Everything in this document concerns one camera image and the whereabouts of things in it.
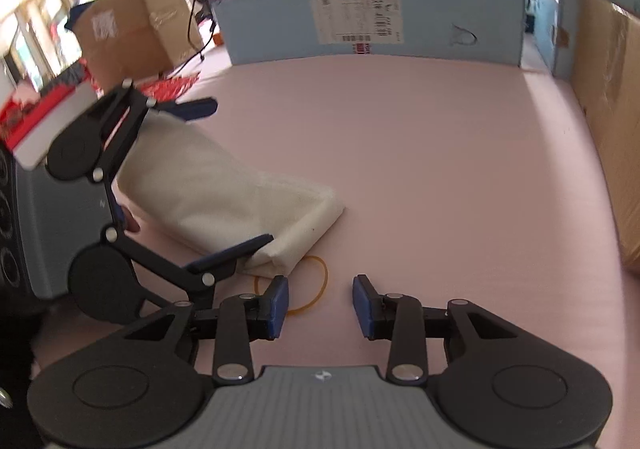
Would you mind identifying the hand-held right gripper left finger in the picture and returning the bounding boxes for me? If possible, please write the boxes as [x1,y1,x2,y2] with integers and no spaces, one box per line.
[122,275,291,386]

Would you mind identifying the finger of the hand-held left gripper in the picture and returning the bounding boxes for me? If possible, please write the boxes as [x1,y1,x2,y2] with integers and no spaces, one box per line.
[84,78,219,183]
[102,225,275,311]

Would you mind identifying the yellow rubber band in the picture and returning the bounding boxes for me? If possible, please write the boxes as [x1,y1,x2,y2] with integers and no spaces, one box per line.
[253,255,329,316]

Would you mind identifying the plain blue cardboard box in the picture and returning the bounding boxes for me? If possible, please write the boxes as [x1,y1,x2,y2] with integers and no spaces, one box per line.
[552,0,640,80]

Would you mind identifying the open brown cardboard box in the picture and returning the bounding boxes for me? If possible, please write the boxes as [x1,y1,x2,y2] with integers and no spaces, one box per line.
[570,0,640,275]

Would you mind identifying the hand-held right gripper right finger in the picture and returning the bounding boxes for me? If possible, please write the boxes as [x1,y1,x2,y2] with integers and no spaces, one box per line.
[352,274,547,386]

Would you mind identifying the closed brown cardboard box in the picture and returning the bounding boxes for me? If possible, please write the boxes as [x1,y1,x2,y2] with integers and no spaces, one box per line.
[72,0,206,90]

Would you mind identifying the red and white box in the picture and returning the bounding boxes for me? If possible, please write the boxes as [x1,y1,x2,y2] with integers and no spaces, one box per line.
[0,72,98,170]

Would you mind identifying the white cloth towel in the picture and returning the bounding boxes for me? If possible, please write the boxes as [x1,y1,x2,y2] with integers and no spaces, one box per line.
[116,110,346,277]

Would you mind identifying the hanging black cable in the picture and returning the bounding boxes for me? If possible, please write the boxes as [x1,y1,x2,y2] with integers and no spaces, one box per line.
[186,0,207,62]

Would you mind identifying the dark blue cloth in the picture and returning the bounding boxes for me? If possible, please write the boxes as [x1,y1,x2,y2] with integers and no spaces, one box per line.
[64,3,96,32]

